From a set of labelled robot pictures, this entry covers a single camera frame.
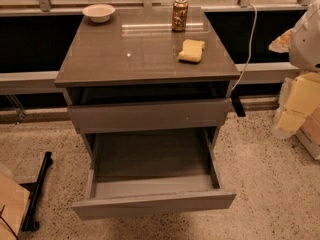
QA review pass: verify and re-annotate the grey drawer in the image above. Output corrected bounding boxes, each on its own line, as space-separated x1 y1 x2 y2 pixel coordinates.
72 127 236 220
68 99 231 133

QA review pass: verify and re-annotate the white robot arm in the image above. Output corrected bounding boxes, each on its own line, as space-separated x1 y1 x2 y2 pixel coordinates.
269 0 320 139

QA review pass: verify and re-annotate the grey top drawer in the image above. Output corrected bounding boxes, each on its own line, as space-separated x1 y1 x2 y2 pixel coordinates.
68 99 231 133

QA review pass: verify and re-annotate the grey drawer cabinet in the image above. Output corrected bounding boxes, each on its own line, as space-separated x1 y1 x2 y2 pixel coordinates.
54 6 241 198

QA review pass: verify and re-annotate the yellow sponge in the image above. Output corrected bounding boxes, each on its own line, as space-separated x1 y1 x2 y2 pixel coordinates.
178 39 205 63

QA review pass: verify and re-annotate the cardboard box right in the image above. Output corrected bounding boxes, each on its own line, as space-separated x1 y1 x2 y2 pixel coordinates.
296 106 320 160

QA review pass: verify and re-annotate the cardboard box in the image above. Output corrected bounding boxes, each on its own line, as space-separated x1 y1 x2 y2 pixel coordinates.
0 173 30 240
296 106 320 160

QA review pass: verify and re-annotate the gold soda can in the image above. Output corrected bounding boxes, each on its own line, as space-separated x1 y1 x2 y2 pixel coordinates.
172 0 189 32

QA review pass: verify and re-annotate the white bowl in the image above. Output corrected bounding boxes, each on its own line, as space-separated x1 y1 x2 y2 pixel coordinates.
82 4 115 23

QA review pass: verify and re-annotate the cardboard box left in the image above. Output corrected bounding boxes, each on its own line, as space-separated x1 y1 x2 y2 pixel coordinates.
0 173 30 240

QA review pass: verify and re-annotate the black metal stand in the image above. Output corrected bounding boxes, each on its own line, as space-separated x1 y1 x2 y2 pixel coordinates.
21 151 53 232

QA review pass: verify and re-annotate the white cable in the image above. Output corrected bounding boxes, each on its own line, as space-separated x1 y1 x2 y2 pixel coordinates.
229 3 259 92

